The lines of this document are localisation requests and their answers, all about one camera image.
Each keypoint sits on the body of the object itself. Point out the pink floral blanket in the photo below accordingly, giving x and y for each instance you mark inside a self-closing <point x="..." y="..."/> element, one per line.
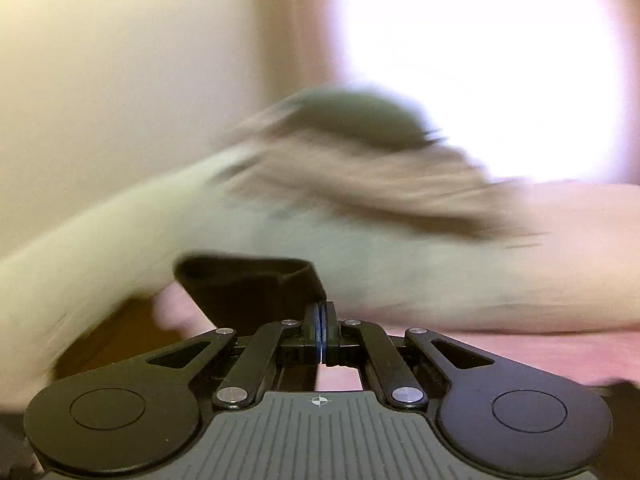
<point x="500" y="355"/>

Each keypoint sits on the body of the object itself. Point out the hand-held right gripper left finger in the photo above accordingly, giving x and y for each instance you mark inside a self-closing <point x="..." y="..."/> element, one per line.
<point x="314" y="320"/>

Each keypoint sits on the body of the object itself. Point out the white quilted duvet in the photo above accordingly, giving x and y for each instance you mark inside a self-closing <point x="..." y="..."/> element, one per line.
<point x="100" y="250"/>

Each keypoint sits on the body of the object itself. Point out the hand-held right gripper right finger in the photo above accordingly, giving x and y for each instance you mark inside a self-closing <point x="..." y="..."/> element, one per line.
<point x="327" y="322"/>

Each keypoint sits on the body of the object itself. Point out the bright window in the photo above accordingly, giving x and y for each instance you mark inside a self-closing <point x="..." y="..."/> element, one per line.
<point x="500" y="60"/>

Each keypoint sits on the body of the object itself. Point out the green pillow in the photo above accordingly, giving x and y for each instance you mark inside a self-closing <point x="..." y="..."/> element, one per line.
<point x="360" y="115"/>

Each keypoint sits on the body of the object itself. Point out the black garment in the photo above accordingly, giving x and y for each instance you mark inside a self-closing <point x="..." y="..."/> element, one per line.
<point x="250" y="290"/>

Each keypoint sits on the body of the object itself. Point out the beige striped folded blanket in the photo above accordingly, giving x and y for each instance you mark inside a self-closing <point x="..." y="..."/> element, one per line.
<point x="375" y="185"/>

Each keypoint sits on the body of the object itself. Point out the grey folded blanket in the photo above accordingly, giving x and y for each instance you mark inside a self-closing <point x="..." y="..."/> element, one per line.
<point x="400" y="275"/>

